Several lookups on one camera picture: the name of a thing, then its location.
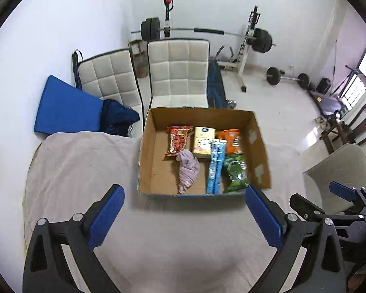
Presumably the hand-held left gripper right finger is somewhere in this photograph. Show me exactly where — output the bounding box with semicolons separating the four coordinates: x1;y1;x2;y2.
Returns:
245;186;346;293

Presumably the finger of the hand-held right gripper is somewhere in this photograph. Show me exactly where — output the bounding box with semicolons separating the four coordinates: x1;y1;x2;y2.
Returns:
329;181;366;209
289;193;366;229

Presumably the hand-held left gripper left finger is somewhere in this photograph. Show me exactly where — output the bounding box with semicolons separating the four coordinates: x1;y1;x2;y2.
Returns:
22;184;125;293

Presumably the green snack packet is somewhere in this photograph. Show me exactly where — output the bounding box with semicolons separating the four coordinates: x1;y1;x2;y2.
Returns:
223;153;251;193

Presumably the cardboard box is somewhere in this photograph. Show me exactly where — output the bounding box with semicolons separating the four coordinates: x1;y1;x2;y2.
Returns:
137;107;272;197

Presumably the long blue packet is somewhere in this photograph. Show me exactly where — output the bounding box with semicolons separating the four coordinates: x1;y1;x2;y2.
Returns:
206;139;228;195

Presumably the orange snack packet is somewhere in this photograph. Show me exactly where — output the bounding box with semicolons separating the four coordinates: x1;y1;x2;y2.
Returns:
216;129;243;155

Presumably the purple cloth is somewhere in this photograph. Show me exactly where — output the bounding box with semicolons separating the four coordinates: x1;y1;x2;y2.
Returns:
176;150;200;194

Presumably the yellow tissue pack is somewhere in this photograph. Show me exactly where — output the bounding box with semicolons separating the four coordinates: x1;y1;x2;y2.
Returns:
192;126;216;158

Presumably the red snack packet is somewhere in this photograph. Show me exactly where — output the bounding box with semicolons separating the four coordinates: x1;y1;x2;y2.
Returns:
164;125;193;157

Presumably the beige shell chair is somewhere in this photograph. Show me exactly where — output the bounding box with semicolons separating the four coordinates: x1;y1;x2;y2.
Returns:
303;143;366;212

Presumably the grey tablecloth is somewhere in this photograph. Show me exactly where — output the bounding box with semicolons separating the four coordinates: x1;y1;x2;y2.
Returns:
23;131;308;293

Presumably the dark wooden chair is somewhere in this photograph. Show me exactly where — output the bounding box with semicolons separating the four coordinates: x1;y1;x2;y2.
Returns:
320;104;366;155

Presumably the dark blue garment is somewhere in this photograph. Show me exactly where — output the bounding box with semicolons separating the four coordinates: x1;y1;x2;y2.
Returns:
99;99;140;137

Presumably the window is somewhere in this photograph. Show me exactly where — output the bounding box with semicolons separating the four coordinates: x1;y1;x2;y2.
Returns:
342;33;366;110

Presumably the black tripod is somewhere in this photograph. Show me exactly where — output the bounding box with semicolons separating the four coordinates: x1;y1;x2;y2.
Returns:
331;40;365;96

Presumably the blue foam mat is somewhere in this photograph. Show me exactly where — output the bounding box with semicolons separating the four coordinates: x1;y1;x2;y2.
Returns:
33;75;104;135

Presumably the short barbell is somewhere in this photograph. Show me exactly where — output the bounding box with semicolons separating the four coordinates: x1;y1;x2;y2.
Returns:
266;66;311;87

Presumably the white quilted chair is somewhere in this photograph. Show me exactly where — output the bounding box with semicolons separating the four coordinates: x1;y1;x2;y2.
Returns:
147;38;210;109
76;48;144;138

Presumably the black bench pad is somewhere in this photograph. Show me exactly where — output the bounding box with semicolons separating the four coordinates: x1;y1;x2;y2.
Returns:
207;60;228;109

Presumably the white weight bench rack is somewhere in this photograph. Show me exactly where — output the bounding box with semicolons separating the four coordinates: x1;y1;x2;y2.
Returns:
162;0;261;92

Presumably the long barbell with black plates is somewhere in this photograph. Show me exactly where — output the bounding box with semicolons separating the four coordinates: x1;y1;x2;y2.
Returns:
131;17;276;53

